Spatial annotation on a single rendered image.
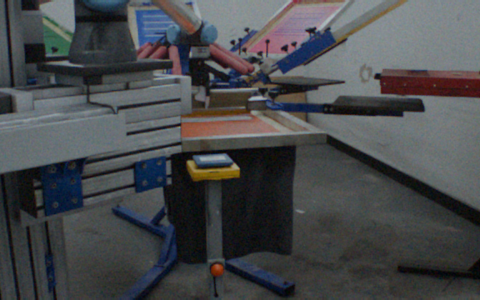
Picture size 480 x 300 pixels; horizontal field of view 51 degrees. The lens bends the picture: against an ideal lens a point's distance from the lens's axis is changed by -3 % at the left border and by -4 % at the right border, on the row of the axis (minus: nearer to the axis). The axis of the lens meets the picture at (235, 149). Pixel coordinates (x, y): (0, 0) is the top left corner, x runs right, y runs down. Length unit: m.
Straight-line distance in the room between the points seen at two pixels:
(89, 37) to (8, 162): 0.35
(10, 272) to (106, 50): 0.58
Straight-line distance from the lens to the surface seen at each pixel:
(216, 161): 1.43
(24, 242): 1.33
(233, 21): 6.45
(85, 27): 1.15
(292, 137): 1.69
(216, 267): 1.51
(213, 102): 2.21
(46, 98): 1.07
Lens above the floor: 1.32
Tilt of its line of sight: 13 degrees down
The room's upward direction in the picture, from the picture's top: straight up
